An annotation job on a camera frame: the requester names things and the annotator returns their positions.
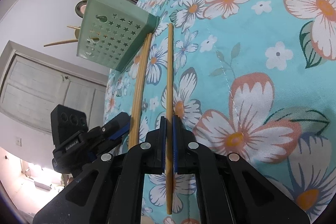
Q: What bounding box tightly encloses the wooden chopstick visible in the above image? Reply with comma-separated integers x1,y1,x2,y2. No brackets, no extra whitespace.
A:
67,26,80,30
128,33,153,149
43,39,78,47
166,23,174,215

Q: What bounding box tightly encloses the white panel door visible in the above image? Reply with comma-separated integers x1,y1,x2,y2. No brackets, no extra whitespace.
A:
1,41,106,134

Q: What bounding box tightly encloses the green star-perforated utensil basket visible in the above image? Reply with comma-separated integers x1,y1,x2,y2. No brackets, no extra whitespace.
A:
77,0,160,72

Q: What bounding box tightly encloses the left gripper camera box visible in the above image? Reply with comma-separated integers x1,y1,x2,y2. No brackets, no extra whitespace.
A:
51,105,88,148

